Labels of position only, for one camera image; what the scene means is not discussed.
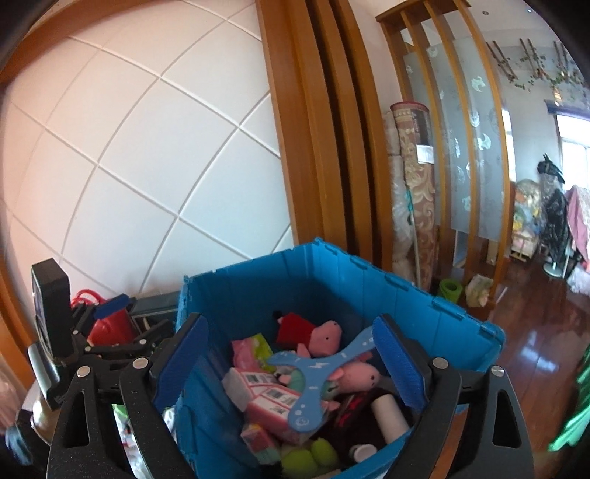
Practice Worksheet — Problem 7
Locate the blue foam boomerang toy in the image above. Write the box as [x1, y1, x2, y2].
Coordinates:
[267, 326, 375, 433]

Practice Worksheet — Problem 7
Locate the blue plastic storage crate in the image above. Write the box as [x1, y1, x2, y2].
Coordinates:
[176, 239, 506, 478]

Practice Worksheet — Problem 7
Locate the green plush toy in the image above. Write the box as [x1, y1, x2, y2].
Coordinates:
[280, 438, 339, 478]

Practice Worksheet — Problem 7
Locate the floral cloth on rack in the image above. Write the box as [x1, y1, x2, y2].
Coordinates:
[566, 186, 590, 272]

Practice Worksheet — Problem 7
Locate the white cylindrical cup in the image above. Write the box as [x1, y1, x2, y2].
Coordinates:
[371, 394, 410, 444]

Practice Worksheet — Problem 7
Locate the red plastic carry case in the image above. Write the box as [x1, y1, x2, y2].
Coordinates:
[71, 289, 137, 346]

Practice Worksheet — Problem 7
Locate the large pink tissue pack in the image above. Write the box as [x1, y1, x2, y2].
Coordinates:
[232, 333, 276, 373]

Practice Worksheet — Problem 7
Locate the wooden glass room divider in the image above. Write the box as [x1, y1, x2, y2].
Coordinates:
[376, 1, 515, 307]

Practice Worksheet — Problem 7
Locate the white pink tissue pack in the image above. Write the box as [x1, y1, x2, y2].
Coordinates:
[222, 367, 319, 445]

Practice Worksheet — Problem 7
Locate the white jar brown label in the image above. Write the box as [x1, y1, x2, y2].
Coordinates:
[349, 443, 378, 464]

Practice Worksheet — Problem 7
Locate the pink pig plush red dress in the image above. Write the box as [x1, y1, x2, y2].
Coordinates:
[275, 312, 342, 357]

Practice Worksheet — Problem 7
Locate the pink pig plush green shirt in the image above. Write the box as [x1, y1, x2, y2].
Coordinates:
[275, 352, 381, 400]

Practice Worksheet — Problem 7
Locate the rolled patterned carpet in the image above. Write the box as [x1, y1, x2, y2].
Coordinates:
[383, 102, 437, 290]

